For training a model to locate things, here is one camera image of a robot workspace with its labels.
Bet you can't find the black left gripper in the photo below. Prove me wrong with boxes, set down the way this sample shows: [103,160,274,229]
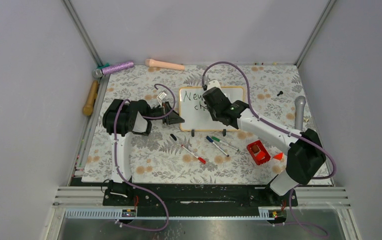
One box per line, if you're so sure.
[145,101,185,125]

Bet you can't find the yellow framed whiteboard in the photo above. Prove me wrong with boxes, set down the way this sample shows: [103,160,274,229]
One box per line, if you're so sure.
[178,87,236,132]

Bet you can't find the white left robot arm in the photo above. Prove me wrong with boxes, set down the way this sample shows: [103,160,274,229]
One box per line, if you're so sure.
[102,99,185,184]

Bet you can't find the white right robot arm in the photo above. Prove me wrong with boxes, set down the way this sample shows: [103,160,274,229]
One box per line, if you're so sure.
[202,87,326,206]

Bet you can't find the green capped marker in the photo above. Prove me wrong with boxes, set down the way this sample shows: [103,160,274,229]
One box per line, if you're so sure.
[211,136,240,152]

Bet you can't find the blue capped marker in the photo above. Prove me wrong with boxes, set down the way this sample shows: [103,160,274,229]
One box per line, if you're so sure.
[206,136,230,157]

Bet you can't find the floral patterned table mat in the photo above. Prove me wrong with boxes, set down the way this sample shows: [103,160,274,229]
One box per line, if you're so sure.
[101,64,305,185]

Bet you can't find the red capped marker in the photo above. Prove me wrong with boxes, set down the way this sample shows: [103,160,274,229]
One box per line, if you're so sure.
[181,145,206,164]

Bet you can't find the pink toy microphone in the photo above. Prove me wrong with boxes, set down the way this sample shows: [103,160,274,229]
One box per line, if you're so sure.
[145,58,185,71]

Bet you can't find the red plastic box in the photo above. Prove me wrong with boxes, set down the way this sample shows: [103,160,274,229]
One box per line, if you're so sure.
[246,140,271,166]

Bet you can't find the orange triangular piece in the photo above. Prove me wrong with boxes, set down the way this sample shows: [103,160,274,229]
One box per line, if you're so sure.
[273,152,284,161]

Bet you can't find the silver toy microphone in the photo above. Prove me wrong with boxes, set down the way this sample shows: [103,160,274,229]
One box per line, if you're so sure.
[294,95,307,131]

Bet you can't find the purple glitter toy microphone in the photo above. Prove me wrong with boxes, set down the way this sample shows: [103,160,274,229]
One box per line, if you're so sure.
[91,61,135,79]

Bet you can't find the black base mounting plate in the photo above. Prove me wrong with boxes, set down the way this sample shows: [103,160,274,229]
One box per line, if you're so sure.
[95,180,298,217]

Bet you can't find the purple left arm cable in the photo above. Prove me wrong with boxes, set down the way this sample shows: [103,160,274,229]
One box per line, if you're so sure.
[113,83,171,233]

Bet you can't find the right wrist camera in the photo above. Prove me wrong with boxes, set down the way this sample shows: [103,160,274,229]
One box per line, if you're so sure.
[203,80,221,91]

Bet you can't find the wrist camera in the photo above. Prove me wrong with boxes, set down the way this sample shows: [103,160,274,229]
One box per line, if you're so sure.
[203,80,221,91]
[156,91,167,102]

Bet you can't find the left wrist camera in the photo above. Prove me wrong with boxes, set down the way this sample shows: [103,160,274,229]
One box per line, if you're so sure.
[156,91,167,102]

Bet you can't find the white slotted cable duct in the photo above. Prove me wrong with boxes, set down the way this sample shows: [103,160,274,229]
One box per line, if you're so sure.
[64,207,279,221]

